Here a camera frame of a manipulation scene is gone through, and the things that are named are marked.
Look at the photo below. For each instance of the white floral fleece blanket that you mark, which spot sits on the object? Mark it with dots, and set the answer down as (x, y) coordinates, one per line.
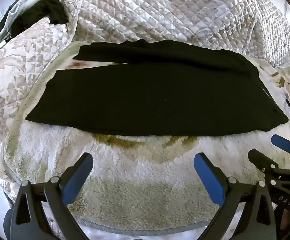
(140, 175)

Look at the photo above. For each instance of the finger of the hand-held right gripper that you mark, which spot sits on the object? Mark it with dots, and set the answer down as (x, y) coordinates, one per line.
(262, 161)
(282, 143)

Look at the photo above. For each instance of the pale grey sheer cloth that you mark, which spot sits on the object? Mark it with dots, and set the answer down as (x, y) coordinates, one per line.
(17, 15)

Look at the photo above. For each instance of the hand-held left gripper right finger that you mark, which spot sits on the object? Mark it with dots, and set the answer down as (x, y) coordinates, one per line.
(210, 177)

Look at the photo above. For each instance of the black pants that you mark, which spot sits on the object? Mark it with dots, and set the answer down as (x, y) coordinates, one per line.
(160, 92)

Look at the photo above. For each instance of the dark clothes pile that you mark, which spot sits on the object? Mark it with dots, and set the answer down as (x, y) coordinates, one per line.
(52, 10)

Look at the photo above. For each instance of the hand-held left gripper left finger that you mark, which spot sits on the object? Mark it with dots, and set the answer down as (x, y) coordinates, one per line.
(76, 180)

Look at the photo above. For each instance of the quilted floral bedspread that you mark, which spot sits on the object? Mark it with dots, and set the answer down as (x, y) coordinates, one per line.
(147, 12)

